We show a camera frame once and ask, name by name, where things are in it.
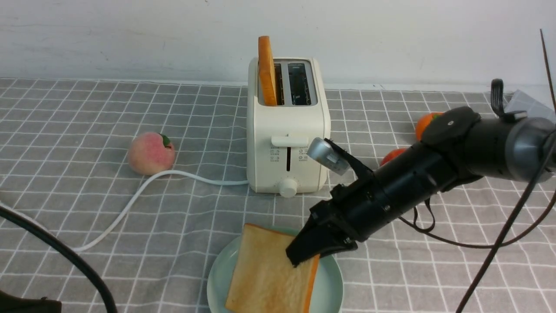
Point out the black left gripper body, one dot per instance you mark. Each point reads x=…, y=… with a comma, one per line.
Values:
x=13, y=304

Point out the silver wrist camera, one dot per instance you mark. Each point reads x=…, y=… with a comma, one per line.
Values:
x=322, y=151

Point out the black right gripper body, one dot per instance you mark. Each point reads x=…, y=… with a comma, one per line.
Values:
x=355, y=211

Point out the white two-slot toaster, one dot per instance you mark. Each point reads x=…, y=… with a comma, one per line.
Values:
x=278, y=137

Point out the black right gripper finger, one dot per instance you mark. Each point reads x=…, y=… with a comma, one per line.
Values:
x=320, y=239

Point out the orange persimmon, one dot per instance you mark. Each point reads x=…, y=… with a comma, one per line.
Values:
x=423, y=123

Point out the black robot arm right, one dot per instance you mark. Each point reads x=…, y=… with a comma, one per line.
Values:
x=456, y=148

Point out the light green round plate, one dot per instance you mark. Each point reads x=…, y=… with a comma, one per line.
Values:
x=327, y=294

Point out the pink peach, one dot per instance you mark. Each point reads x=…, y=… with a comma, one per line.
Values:
x=151, y=153

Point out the red apple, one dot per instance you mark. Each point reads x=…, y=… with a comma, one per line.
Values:
x=392, y=155

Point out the toast slice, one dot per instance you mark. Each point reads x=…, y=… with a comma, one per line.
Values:
x=264, y=280
x=266, y=71

